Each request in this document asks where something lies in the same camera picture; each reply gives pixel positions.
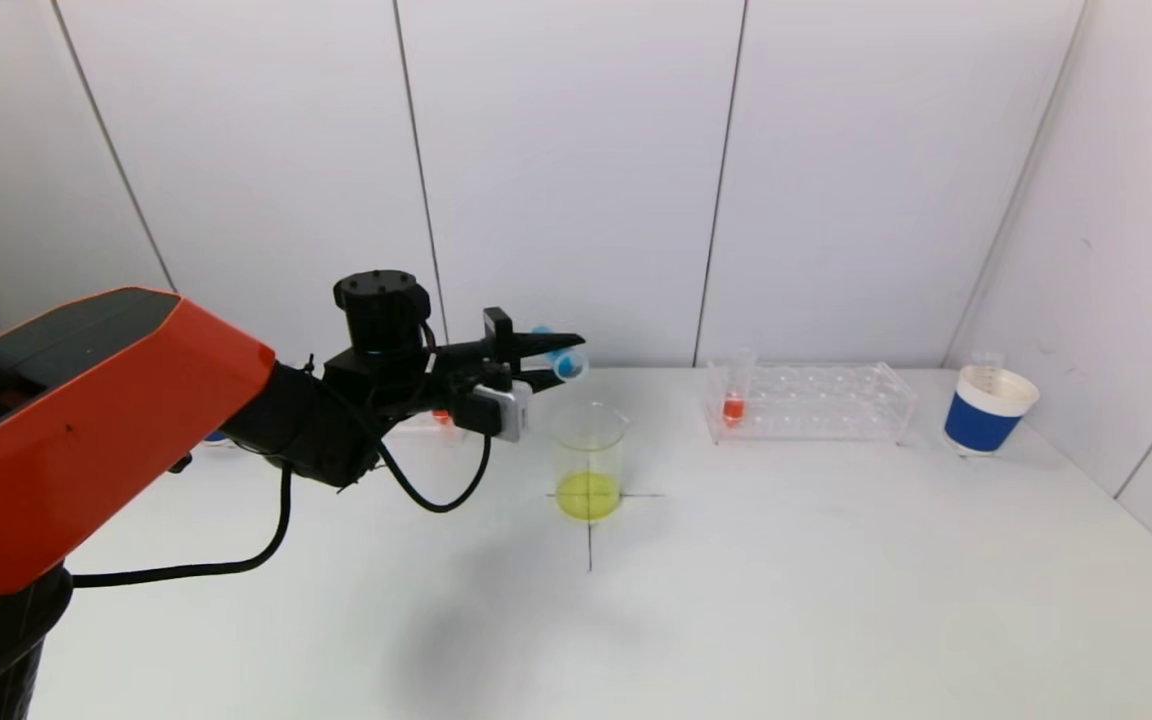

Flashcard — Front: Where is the clear acrylic test tube rack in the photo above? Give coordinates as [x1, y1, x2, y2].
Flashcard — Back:
[703, 362, 917, 447]
[386, 405, 473, 441]

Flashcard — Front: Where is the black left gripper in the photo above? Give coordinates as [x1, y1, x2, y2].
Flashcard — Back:
[436, 307, 586, 394]

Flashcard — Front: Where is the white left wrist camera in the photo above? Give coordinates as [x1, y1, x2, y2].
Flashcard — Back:
[456, 383, 534, 443]

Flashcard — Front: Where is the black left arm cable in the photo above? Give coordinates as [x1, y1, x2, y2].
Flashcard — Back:
[71, 468, 294, 588]

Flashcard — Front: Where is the clear glass beaker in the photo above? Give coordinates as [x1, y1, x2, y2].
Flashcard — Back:
[550, 402, 632, 523]

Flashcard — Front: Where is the blue pigment test tube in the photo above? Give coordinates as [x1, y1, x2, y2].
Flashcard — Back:
[533, 325, 589, 383]

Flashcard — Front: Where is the black left wrist camera cable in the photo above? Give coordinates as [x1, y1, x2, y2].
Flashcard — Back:
[376, 390, 493, 514]

